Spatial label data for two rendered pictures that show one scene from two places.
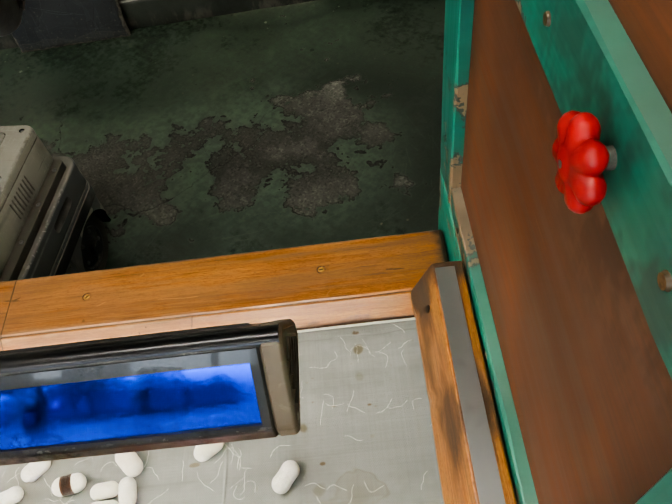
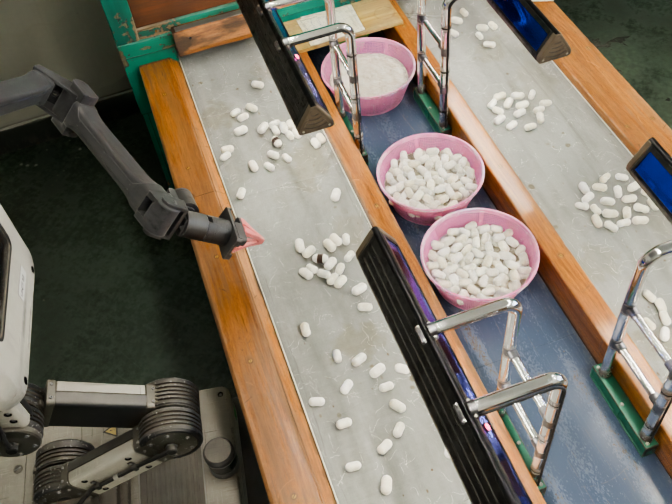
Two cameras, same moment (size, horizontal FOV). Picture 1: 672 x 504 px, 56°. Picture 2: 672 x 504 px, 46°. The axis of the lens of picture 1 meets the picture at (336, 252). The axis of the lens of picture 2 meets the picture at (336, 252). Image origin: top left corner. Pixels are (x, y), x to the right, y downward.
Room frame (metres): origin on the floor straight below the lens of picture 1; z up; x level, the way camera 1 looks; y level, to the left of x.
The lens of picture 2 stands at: (0.63, 1.86, 2.21)
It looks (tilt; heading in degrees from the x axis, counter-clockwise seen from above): 51 degrees down; 252
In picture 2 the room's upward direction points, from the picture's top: 8 degrees counter-clockwise
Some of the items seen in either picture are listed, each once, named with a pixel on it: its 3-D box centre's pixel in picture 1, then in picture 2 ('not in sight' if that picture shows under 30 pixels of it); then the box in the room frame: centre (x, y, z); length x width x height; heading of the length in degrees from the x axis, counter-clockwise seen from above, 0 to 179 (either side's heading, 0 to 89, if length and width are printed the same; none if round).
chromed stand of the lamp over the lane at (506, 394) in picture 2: not in sight; (484, 414); (0.22, 1.33, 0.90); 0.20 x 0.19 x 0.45; 85
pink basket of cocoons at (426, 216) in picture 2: not in sight; (430, 183); (-0.04, 0.64, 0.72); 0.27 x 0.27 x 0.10
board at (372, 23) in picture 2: not in sight; (342, 23); (-0.09, -0.01, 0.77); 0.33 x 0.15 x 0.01; 175
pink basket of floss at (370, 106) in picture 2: not in sight; (368, 79); (-0.07, 0.20, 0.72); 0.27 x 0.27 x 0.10
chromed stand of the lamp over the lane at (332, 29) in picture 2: not in sight; (315, 87); (0.14, 0.36, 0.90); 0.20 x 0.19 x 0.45; 85
